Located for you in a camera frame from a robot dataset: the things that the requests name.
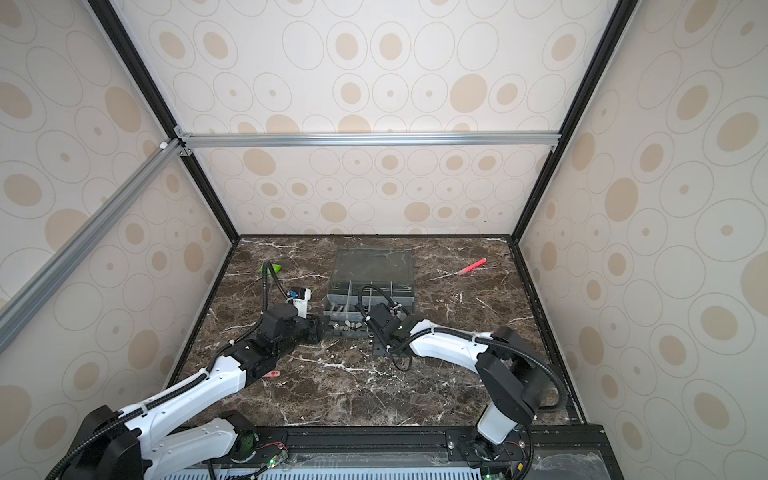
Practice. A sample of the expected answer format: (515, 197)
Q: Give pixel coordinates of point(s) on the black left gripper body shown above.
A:
(309, 332)

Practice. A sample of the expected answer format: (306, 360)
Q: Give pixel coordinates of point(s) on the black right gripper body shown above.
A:
(379, 346)

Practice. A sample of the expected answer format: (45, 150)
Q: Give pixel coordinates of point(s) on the silver wing nut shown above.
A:
(347, 326)

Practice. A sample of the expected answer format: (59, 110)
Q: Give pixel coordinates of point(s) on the clear plastic organizer box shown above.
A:
(366, 276)

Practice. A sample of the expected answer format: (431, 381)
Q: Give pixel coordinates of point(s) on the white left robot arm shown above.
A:
(141, 440)

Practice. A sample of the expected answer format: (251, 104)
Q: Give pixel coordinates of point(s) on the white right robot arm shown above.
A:
(515, 379)

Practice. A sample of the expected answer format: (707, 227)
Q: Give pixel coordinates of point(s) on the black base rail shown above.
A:
(420, 452)

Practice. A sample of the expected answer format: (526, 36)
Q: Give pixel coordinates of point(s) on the silver aluminium frame bar back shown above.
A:
(387, 139)

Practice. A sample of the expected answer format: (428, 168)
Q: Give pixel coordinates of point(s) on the silver aluminium frame bar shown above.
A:
(387, 139)
(29, 300)

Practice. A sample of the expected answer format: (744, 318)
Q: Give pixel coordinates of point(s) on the silver aluminium frame bar left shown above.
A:
(29, 300)

